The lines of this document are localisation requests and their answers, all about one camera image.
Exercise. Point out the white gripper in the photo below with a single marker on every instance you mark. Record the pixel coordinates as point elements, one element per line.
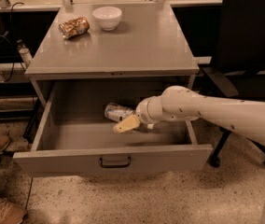
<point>144,110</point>

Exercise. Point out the clear plastic water bottle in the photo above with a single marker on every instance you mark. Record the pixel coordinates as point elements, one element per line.
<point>118,113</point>

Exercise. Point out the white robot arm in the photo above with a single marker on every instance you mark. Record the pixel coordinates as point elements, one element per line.
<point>246,118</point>

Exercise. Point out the open grey drawer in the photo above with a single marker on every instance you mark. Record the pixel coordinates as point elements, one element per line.
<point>74,133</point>

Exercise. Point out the small bottle beside cabinet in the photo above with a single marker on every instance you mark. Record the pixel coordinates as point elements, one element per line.
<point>24,52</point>

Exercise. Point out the grey metal cabinet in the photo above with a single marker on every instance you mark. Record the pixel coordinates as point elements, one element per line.
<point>148,42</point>

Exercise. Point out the white ceramic bowl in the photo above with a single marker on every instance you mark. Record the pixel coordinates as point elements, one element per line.
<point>107,17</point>

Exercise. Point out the crushed gold can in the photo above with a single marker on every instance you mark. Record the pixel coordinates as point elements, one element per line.
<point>74,27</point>

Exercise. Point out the black office chair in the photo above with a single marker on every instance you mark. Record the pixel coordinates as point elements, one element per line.
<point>237,65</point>

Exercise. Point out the tan shoe near bottom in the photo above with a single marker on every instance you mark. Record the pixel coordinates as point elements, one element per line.
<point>11,213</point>

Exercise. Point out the black drawer handle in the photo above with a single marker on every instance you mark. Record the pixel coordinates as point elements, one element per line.
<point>115,163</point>

